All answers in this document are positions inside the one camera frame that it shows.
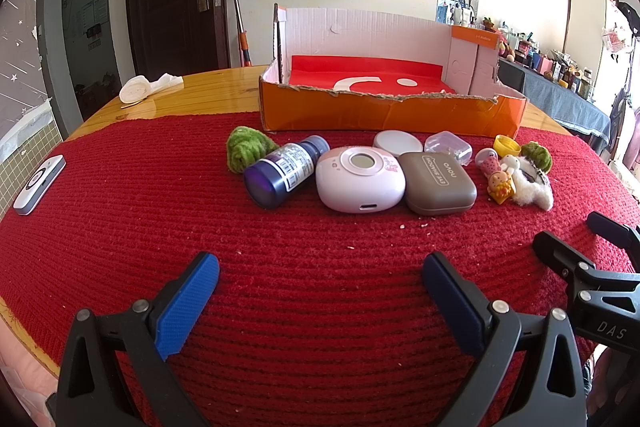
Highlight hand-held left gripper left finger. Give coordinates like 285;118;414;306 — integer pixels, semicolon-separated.
46;251;221;427

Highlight white rolled cloth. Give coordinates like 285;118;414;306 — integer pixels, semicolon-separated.
119;73;184;104

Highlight yellow bottle cap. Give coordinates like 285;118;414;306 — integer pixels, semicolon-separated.
493;134;521;156

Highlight white round lid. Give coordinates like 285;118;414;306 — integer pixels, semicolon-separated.
373;129;425;158

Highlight orange cardboard box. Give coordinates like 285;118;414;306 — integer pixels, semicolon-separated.
258;3;528;138

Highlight side table dark cloth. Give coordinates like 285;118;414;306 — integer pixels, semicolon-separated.
500;57;613;142

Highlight white flat device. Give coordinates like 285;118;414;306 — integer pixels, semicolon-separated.
13;154;67;216

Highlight red knit mat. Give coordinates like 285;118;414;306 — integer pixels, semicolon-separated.
0;109;640;427

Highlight blue pill bottle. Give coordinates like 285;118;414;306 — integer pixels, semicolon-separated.
243;135;331;209

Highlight taupe earbud case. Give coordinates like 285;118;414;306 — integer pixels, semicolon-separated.
398;151;478;216

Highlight green yarn ball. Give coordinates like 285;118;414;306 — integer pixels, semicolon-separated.
226;126;281;172
520;142;554;174

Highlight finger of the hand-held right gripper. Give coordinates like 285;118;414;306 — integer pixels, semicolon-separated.
532;231;598;303
586;211;640;258

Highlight pink round device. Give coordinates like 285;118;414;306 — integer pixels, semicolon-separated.
315;146;407;212

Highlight red paper box liner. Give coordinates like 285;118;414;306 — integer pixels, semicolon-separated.
287;55;458;98

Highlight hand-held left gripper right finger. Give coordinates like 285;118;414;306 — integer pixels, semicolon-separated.
421;252;588;427

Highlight white plush rabbit keychain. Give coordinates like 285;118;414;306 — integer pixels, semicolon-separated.
500;153;555;211

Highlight small pink toy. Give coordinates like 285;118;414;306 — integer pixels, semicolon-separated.
475;148;502;180

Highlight clear plastic case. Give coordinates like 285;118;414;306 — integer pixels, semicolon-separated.
424;131;473;166

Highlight row of bottles and toys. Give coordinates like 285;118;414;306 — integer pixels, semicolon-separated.
480;17;601;98

